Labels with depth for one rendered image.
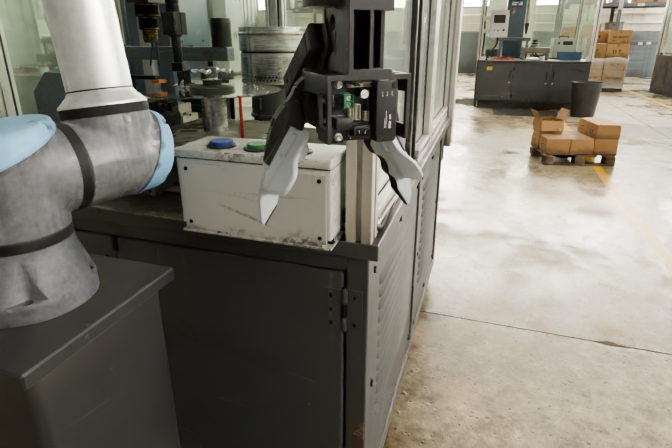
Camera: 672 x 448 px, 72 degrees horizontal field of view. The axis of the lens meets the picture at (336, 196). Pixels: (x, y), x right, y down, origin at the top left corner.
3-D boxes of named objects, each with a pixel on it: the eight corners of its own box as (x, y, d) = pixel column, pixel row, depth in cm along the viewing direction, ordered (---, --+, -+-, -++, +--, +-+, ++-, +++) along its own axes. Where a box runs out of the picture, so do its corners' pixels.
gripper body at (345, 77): (323, 154, 36) (322, -17, 32) (292, 133, 43) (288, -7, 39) (410, 146, 38) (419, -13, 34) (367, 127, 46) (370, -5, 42)
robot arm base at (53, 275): (28, 339, 53) (8, 261, 50) (-64, 316, 57) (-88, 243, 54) (123, 277, 66) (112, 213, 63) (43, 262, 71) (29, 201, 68)
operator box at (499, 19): (504, 60, 709) (509, 10, 686) (504, 60, 696) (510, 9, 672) (480, 59, 719) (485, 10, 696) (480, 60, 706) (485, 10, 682)
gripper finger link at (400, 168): (429, 220, 44) (380, 147, 39) (399, 200, 49) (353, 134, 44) (454, 198, 44) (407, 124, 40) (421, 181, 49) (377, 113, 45)
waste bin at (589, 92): (594, 114, 666) (600, 81, 651) (600, 119, 631) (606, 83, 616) (564, 113, 678) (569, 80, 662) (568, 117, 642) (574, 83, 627)
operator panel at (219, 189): (350, 226, 84) (351, 145, 79) (331, 252, 74) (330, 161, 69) (215, 209, 92) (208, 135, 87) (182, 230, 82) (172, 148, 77)
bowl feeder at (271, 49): (326, 114, 204) (325, 27, 192) (300, 126, 177) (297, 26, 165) (263, 111, 213) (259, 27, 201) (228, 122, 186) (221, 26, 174)
